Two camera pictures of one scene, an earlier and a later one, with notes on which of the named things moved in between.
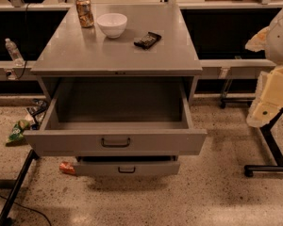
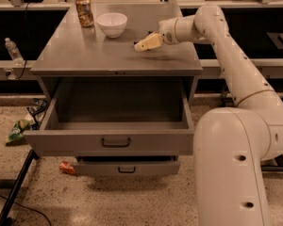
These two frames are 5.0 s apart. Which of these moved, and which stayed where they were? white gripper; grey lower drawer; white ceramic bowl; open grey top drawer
Moved: white gripper
Stayed: open grey top drawer; white ceramic bowl; grey lower drawer
